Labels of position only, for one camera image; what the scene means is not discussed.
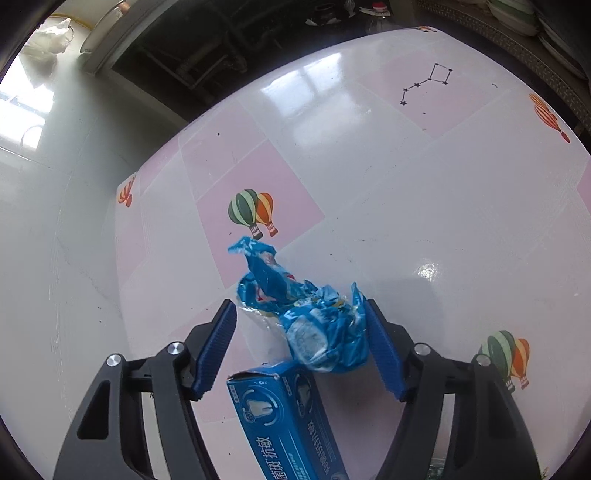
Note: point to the blue toothpaste box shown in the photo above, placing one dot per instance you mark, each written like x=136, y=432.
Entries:
x=283, y=418

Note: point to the white bowl on counter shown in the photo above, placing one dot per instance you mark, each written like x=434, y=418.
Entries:
x=104, y=25

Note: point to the blue wrapper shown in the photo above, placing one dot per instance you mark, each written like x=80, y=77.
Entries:
x=325, y=331

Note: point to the stack of white bowls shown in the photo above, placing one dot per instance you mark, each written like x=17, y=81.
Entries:
x=518, y=16

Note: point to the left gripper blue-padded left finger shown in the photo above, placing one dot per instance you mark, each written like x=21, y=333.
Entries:
x=107, y=438

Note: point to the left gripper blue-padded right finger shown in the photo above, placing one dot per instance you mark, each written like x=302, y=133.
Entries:
x=489, y=438

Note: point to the pink patterned table cover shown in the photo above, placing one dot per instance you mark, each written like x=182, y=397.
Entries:
x=406, y=163

